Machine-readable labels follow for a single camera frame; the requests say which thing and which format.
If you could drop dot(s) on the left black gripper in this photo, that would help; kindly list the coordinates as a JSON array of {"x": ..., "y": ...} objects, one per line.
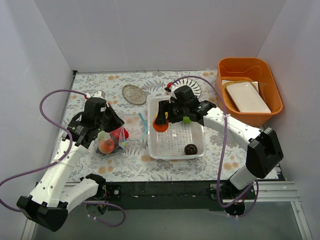
[{"x": 113, "y": 122}]

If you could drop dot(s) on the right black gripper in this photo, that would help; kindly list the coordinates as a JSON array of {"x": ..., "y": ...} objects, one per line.
[{"x": 169, "y": 111}]

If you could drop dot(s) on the red bell pepper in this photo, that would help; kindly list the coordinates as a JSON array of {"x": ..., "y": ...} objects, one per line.
[{"x": 119, "y": 134}]

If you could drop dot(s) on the orange fruit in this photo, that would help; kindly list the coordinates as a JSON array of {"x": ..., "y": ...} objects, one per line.
[{"x": 160, "y": 128}]

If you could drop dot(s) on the clear zip top bag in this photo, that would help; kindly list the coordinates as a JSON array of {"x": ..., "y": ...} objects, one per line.
[{"x": 133, "y": 130}]

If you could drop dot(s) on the peach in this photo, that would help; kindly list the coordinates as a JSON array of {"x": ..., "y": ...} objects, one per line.
[{"x": 106, "y": 146}]

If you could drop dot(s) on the large green custard apple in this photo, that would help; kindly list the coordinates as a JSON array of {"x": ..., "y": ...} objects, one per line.
[{"x": 186, "y": 120}]

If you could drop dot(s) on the dark purple mangosteen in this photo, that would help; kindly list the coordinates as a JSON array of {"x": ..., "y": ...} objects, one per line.
[{"x": 190, "y": 149}]

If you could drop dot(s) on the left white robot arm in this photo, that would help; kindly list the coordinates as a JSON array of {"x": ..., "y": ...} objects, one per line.
[{"x": 47, "y": 204}]

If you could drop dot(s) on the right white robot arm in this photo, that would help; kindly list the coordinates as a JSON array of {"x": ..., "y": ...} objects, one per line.
[{"x": 263, "y": 149}]

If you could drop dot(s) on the blue striped round plate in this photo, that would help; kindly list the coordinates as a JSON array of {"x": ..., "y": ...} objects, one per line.
[{"x": 190, "y": 82}]

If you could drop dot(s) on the floral tablecloth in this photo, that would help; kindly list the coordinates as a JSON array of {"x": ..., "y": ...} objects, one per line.
[{"x": 221, "y": 159}]

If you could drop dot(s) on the speckled grey oval dish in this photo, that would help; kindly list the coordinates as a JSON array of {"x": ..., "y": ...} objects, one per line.
[{"x": 134, "y": 94}]

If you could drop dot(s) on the white plastic basket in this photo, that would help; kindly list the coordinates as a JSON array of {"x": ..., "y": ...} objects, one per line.
[{"x": 170, "y": 145}]

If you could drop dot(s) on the white rectangular plate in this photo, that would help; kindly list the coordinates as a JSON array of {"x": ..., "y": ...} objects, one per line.
[{"x": 259, "y": 106}]

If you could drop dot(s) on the orange plastic bin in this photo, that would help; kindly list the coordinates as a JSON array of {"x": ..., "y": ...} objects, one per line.
[{"x": 249, "y": 69}]

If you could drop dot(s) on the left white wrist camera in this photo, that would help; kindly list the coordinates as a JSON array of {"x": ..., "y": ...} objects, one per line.
[{"x": 98, "y": 94}]

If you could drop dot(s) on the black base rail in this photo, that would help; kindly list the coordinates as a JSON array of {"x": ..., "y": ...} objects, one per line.
[{"x": 163, "y": 195}]

